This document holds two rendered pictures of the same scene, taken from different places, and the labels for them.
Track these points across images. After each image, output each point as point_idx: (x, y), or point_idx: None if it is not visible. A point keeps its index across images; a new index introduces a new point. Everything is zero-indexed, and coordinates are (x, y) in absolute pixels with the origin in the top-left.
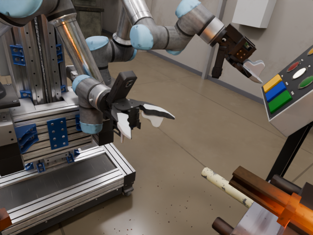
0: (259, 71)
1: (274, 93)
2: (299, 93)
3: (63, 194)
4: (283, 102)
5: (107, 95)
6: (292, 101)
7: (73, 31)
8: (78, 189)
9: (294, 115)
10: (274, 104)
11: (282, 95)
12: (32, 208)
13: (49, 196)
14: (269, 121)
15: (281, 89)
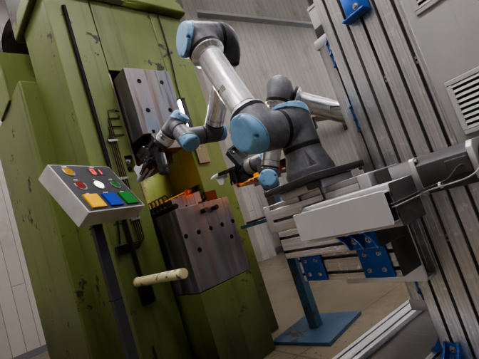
0: None
1: (117, 198)
2: (124, 189)
3: (387, 324)
4: (132, 194)
5: None
6: (130, 192)
7: None
8: (372, 335)
9: None
10: (131, 199)
11: (123, 194)
12: (407, 307)
13: (403, 317)
14: (144, 205)
15: (115, 194)
